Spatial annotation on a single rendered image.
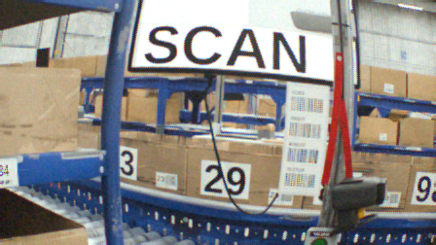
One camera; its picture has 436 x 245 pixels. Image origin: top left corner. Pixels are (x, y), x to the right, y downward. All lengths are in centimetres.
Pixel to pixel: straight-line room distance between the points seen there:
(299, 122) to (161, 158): 89
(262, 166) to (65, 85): 110
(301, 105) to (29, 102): 56
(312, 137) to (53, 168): 54
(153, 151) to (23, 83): 129
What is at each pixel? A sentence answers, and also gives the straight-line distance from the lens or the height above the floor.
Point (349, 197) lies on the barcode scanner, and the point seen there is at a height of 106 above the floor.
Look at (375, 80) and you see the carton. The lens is 610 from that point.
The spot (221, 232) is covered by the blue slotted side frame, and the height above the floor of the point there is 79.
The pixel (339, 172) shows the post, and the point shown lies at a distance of 94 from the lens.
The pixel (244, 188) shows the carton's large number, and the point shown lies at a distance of 165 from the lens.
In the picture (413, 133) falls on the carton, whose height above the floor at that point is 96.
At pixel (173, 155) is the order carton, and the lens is 175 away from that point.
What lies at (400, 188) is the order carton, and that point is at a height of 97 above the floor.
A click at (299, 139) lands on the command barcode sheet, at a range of 95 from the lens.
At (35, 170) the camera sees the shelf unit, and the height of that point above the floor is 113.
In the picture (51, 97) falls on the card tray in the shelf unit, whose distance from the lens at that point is 58.
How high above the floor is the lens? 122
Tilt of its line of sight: 3 degrees down
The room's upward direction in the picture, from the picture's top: 4 degrees clockwise
